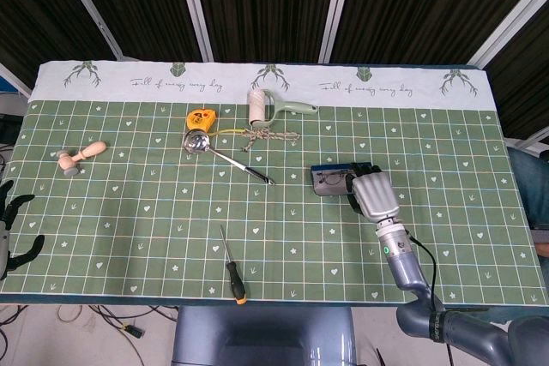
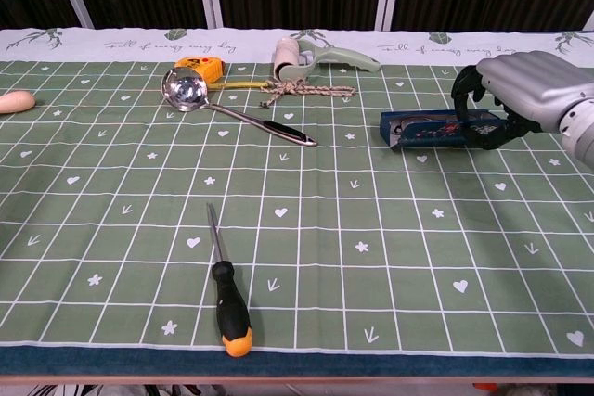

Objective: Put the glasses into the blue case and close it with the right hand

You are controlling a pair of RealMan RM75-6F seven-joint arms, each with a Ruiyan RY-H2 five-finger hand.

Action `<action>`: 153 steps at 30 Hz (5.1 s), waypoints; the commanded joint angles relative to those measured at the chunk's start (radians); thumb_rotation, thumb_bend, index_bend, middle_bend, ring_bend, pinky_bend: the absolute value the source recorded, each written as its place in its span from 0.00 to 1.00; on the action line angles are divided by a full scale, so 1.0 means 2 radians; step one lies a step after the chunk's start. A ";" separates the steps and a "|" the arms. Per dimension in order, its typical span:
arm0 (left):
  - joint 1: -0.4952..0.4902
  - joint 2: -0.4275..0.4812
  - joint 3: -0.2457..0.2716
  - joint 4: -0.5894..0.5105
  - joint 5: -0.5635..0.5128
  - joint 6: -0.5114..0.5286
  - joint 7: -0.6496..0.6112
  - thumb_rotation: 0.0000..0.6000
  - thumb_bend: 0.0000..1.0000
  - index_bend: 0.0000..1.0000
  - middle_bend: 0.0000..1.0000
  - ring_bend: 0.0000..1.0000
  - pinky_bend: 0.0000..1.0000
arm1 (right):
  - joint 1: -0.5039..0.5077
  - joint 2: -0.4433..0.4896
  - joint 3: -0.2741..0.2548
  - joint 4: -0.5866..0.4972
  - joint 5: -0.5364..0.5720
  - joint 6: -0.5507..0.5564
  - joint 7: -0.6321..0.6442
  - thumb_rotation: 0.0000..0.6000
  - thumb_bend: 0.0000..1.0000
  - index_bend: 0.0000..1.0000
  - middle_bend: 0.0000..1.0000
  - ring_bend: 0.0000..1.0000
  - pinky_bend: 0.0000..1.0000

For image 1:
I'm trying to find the person in blue jeans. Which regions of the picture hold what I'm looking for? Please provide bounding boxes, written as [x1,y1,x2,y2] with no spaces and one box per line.
[505,147,549,260]

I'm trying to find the steel ladle black handle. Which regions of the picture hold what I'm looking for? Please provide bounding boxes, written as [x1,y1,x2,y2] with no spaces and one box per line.
[183,129,276,186]

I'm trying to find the braided beige rope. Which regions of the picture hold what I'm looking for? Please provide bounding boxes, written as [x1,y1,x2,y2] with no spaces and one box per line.
[239,126,300,153]

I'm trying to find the yellow tape measure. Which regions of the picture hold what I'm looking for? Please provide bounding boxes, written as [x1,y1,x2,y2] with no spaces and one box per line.
[185,108,248,135]

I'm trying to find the grey robot torso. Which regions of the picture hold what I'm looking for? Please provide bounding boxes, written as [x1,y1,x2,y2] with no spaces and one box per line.
[171,304,357,366]

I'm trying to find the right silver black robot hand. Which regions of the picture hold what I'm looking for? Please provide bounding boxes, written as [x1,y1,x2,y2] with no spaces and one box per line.
[345,162,401,224]

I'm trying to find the black floor cable tangle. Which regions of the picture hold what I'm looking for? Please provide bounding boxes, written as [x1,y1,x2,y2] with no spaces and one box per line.
[0,303,179,366]

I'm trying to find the thin-framed eyeglasses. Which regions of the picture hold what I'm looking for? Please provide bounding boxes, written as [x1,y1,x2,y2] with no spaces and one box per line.
[315,170,352,186]

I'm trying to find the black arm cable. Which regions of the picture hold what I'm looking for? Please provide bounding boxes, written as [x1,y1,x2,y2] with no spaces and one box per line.
[407,235,454,366]

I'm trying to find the black cable plug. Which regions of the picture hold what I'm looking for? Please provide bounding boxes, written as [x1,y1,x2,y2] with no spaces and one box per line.
[118,321,145,339]

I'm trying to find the white partition post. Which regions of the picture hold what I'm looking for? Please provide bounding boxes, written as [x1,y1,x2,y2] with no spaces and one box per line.
[173,0,214,63]
[51,0,126,61]
[317,0,351,63]
[467,0,549,69]

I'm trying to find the pale green lint roller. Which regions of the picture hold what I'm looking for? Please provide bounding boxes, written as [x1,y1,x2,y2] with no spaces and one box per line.
[247,88,319,128]

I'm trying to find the blue glasses case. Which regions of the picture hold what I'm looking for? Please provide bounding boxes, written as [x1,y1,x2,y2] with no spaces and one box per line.
[309,163,357,198]

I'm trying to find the green grid tablecloth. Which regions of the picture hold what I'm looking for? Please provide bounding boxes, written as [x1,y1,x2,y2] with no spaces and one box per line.
[0,60,549,305]

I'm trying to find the black orange screwdriver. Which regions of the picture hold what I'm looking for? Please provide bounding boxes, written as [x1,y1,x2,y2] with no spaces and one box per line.
[219,224,248,306]

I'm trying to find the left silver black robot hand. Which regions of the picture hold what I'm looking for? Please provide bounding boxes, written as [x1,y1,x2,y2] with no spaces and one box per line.
[0,180,46,281]

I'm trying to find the beige rounded object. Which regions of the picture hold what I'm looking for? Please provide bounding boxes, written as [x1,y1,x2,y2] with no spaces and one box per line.
[50,141,108,177]

